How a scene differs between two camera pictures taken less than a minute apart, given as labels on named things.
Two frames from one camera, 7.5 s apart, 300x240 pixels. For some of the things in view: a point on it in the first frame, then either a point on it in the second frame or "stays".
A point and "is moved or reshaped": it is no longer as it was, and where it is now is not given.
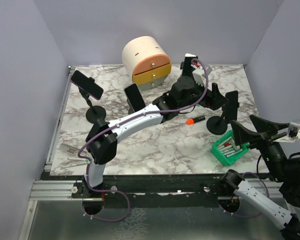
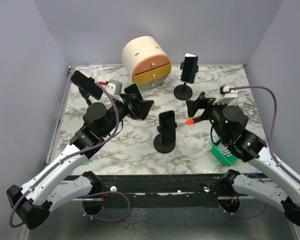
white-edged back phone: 187,68 stays
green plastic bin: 223,150 stays
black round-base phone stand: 216,125 is moved or reshaped
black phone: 230,109 is moved or reshaped
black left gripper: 213,99 -> 143,106
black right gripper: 265,127 -> 201,102
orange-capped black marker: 191,121 stays
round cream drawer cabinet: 147,61 stays
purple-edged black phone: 86,85 stays
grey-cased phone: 134,96 stays
